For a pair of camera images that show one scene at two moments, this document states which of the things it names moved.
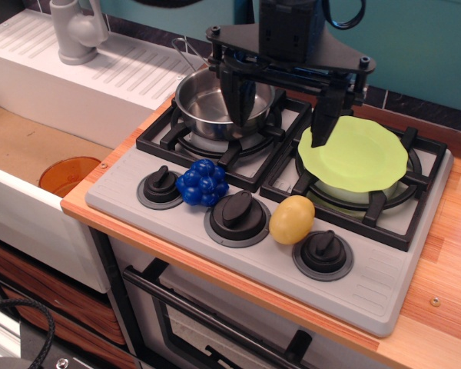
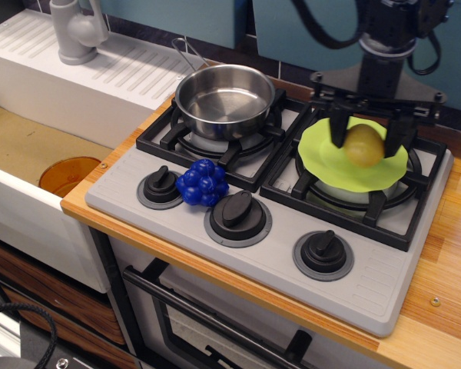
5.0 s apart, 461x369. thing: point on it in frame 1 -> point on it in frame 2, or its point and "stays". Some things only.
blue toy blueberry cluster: (202, 184) stays
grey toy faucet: (79, 35) stays
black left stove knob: (159, 191) stays
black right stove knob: (323, 256) stays
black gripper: (291, 44) -> (380, 85)
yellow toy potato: (291, 219) -> (363, 145)
